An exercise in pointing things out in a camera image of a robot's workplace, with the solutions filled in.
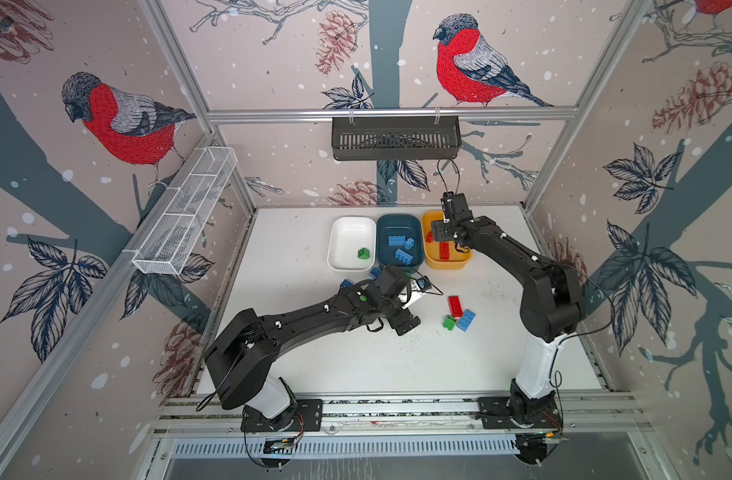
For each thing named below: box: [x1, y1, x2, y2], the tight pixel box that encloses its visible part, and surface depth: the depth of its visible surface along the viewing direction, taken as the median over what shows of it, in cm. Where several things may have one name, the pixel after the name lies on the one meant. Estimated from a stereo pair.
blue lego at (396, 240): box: [387, 235, 406, 246], surface depth 110 cm
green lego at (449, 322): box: [442, 314, 457, 331], surface depth 90 cm
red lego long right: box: [448, 296, 464, 318], surface depth 94 cm
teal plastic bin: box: [376, 214, 424, 269], surface depth 109 cm
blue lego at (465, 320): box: [456, 309, 476, 332], surface depth 91 cm
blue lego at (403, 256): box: [395, 248, 414, 265], surface depth 105 cm
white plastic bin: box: [327, 217, 377, 272], surface depth 109 cm
